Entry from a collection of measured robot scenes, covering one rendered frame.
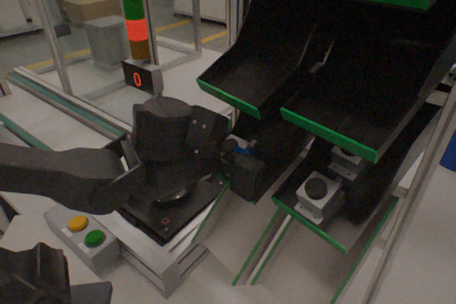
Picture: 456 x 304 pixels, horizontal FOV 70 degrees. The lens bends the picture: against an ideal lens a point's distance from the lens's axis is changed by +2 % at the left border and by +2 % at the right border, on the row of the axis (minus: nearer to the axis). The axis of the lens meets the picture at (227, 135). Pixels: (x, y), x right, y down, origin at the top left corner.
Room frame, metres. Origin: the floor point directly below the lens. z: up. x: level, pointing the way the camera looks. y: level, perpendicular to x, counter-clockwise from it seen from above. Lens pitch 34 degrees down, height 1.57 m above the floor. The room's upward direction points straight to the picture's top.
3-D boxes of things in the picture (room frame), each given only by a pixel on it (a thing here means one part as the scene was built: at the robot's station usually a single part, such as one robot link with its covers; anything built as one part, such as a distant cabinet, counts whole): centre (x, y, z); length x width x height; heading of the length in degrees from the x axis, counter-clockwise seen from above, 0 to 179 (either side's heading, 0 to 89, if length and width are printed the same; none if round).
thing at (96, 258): (0.53, 0.36, 0.93); 0.21 x 0.07 x 0.06; 52
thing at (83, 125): (0.85, 0.38, 0.91); 0.84 x 0.28 x 0.10; 52
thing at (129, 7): (0.85, 0.24, 1.38); 0.05 x 0.05 x 0.05
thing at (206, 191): (0.64, 0.16, 0.96); 0.24 x 0.24 x 0.02; 52
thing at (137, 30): (0.85, 0.24, 1.33); 0.05 x 0.05 x 0.05
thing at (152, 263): (0.69, 0.47, 0.91); 0.89 x 0.06 x 0.11; 52
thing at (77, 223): (0.53, 0.36, 0.96); 0.04 x 0.04 x 0.02
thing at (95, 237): (0.48, 0.30, 0.96); 0.04 x 0.04 x 0.02
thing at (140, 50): (0.85, 0.24, 1.28); 0.05 x 0.05 x 0.05
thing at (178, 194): (0.64, 0.16, 0.98); 0.14 x 0.14 x 0.02
